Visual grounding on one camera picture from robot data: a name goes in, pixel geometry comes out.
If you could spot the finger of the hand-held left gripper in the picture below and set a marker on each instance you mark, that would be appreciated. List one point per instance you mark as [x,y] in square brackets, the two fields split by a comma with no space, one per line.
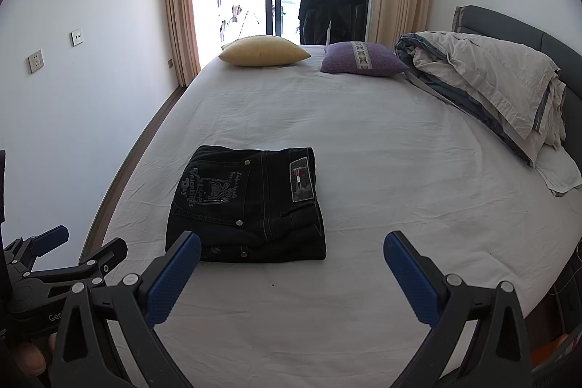
[107,258]
[50,240]

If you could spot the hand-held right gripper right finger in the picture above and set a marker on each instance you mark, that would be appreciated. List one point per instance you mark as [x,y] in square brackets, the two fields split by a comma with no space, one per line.
[411,279]

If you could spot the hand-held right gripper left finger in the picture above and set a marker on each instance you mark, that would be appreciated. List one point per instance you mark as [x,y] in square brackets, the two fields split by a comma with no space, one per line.
[175,279]

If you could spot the black denim pants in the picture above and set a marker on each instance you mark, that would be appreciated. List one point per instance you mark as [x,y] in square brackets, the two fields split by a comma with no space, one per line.
[254,197]

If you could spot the person's left hand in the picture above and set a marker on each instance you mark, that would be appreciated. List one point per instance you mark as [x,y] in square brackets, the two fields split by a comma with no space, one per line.
[29,358]

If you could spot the bed with white sheet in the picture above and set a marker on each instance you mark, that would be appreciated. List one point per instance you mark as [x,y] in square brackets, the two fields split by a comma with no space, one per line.
[363,142]

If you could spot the white pillow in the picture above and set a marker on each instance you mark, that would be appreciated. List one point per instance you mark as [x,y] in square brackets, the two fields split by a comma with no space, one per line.
[559,172]

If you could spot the beige grey-trimmed duvet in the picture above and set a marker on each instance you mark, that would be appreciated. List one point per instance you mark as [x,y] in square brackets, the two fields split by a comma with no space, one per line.
[482,74]

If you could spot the purple pillow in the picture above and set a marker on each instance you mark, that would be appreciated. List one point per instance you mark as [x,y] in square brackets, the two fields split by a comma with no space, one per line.
[359,60]

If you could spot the yellow pillow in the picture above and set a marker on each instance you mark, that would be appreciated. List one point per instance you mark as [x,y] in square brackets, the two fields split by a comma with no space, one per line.
[261,50]

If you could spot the grey headboard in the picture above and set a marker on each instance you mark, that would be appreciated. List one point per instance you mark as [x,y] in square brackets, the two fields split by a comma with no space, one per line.
[500,22]

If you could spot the black jacket on chair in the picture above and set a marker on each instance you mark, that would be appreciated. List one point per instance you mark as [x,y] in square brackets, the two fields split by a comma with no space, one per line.
[327,1]

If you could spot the white wall socket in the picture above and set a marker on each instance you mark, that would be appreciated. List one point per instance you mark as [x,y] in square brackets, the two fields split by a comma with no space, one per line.
[35,60]
[76,36]

